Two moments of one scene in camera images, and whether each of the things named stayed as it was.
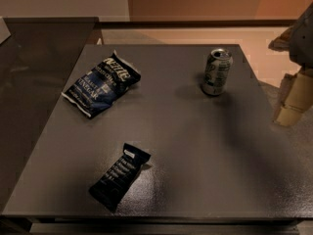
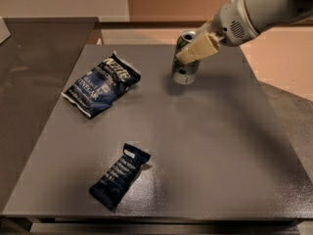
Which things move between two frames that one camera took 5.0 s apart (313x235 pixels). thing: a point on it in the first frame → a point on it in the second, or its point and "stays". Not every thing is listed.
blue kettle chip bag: (100, 88) stays
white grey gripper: (303, 38) → (231, 23)
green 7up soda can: (218, 66) → (184, 73)
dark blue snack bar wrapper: (111, 188) stays
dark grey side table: (35, 62) stays
